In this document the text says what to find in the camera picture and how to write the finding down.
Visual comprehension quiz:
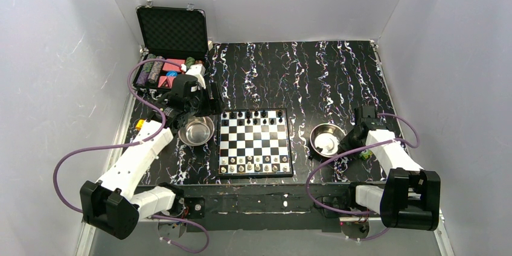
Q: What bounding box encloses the green toy car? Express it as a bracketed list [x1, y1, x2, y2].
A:
[359, 150, 373, 161]

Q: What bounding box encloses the colourful toy block car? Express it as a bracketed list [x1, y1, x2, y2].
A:
[135, 119, 145, 130]

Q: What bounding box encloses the purple cable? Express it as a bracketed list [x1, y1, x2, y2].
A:
[53, 59, 210, 254]
[306, 112, 420, 243]

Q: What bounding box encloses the steel bowl with chess pieces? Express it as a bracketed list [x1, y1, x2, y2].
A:
[309, 123, 346, 158]

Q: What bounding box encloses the aluminium frame rail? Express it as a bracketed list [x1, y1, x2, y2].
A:
[75, 56, 455, 256]

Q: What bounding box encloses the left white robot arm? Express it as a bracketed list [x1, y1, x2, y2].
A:
[80, 74, 225, 239]

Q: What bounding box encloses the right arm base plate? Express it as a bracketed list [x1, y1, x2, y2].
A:
[314, 196, 379, 218]

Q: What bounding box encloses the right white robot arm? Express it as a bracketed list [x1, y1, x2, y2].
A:
[338, 106, 441, 231]

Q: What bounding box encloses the black and white chessboard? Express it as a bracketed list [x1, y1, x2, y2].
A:
[217, 108, 293, 179]

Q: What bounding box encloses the small steel bowl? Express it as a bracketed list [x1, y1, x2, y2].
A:
[178, 117, 215, 147]

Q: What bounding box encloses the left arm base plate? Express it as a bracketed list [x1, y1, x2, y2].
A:
[146, 194, 205, 220]

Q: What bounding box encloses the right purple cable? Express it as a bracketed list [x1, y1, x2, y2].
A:
[306, 112, 420, 243]

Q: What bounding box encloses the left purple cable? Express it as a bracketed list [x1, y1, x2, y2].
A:
[53, 59, 210, 254]

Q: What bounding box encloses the black poker chip case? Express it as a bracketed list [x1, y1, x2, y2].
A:
[132, 4, 209, 99]

